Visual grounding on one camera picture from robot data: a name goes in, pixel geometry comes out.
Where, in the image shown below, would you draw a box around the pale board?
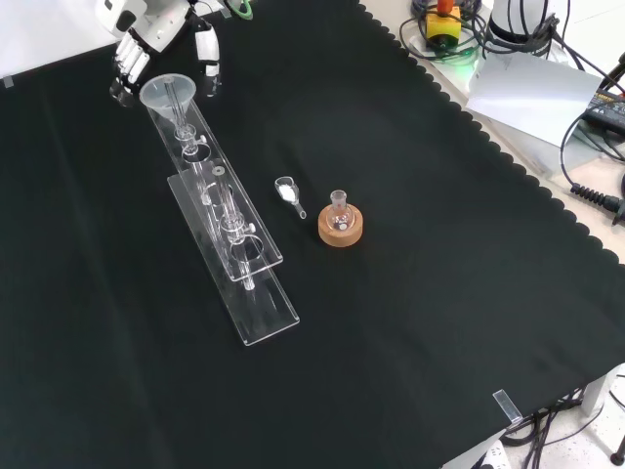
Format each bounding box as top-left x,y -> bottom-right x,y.
466,46 -> 605,148

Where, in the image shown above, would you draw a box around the clear acrylic funnel stand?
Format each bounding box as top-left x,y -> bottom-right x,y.
145,99 -> 301,349

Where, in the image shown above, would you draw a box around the black cloth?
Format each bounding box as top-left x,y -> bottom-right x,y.
0,0 -> 625,469

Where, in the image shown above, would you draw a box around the white power strip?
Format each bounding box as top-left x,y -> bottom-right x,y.
469,439 -> 510,469

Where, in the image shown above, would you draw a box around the yellow stop button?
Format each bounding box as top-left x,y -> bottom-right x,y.
424,6 -> 463,51

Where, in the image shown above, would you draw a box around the clear plastic funnel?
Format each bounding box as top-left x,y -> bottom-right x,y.
139,73 -> 197,141

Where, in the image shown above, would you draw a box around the white table leg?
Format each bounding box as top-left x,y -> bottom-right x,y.
582,362 -> 625,417

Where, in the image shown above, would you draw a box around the black cable with ribbed plug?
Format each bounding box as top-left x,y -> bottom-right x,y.
569,182 -> 625,226

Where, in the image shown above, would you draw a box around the black looped cable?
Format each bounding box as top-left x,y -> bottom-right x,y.
559,107 -> 625,192

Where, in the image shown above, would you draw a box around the black floor cables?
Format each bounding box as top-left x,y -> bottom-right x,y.
501,388 -> 609,469

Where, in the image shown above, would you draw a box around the green cable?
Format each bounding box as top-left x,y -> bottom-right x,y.
224,0 -> 256,21

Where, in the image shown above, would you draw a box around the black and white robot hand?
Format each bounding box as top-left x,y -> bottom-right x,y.
94,0 -> 224,107

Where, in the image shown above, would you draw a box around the small round-bottom glass flask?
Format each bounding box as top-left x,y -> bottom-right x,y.
327,190 -> 354,234

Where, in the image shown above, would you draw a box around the glass weighing funnel with powder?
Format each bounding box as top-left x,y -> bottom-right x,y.
273,176 -> 309,221

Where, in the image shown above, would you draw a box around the black power adapter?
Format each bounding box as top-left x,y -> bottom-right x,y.
583,90 -> 625,142

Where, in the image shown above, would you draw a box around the clear tape strip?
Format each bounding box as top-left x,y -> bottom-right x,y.
492,388 -> 523,424

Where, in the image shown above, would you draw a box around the cork ring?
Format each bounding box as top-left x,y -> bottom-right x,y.
317,204 -> 365,248

